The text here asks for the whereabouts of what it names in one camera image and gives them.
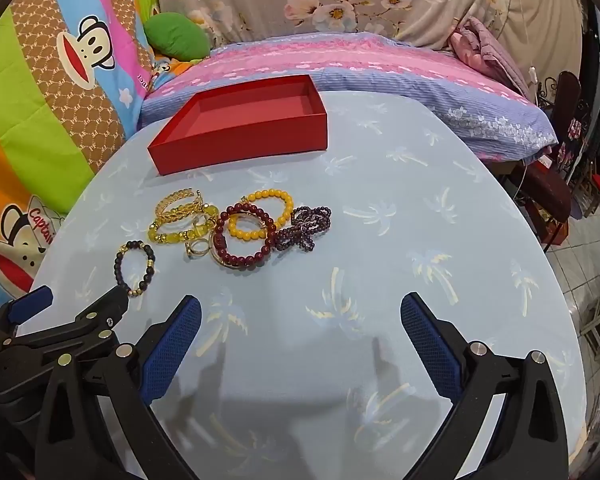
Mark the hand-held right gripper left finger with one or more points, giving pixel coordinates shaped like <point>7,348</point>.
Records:
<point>172,345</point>

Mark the green pillow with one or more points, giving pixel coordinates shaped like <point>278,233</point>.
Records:
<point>177,35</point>

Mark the red cardboard box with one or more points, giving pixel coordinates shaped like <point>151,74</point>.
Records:
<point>260,110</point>

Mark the dark wooden chair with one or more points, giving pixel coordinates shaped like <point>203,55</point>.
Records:
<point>570,90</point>

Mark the dark red stool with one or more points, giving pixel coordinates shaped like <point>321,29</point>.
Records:
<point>550,190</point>

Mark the cartoon monkey printed blanket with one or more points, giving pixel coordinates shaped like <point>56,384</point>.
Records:
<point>40,110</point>

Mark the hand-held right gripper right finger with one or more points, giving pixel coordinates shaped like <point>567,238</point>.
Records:
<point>430,345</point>

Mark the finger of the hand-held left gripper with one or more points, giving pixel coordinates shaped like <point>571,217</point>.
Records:
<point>97,312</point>
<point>30,302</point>

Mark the pink and blue striped quilt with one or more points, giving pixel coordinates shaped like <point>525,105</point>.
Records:
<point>380,60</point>

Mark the thin gold bangle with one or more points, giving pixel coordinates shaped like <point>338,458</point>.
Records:
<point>220,259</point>

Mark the folded pink blanket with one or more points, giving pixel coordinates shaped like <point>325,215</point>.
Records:
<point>480,45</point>

